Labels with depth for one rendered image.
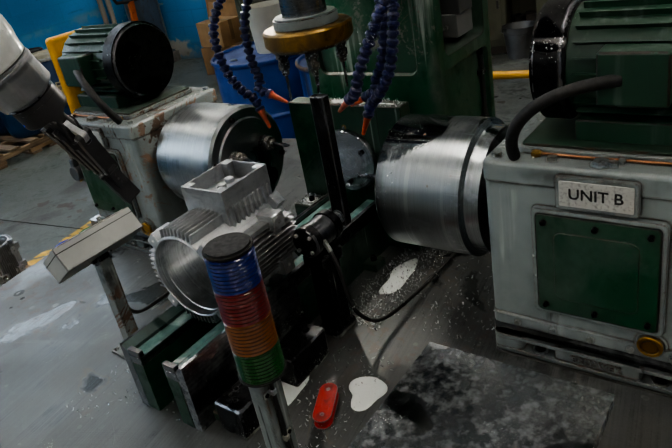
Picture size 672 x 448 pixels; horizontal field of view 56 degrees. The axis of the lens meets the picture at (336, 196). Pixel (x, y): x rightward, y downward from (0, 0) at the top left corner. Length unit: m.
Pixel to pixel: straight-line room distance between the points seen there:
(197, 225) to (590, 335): 0.65
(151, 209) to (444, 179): 0.82
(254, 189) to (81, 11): 7.07
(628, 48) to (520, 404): 0.48
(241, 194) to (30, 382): 0.60
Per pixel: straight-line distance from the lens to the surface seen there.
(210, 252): 0.74
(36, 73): 1.01
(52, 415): 1.33
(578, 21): 0.97
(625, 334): 1.07
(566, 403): 0.91
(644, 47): 0.91
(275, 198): 1.15
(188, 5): 8.25
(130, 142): 1.58
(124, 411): 1.25
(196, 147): 1.44
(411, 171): 1.10
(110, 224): 1.27
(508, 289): 1.09
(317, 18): 1.24
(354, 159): 1.42
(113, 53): 1.60
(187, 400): 1.11
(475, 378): 0.95
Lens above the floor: 1.56
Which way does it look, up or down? 25 degrees down
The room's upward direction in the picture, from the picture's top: 11 degrees counter-clockwise
